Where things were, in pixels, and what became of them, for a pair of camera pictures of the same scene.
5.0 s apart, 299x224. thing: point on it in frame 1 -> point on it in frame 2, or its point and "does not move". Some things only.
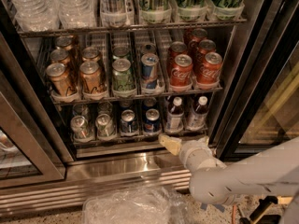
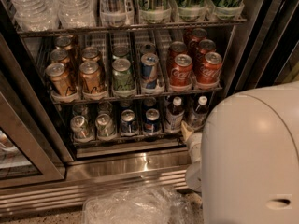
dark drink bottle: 197,118 does not move
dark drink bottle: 175,118 does not move
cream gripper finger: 172,144 -> 186,131
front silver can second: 105,126 does not move
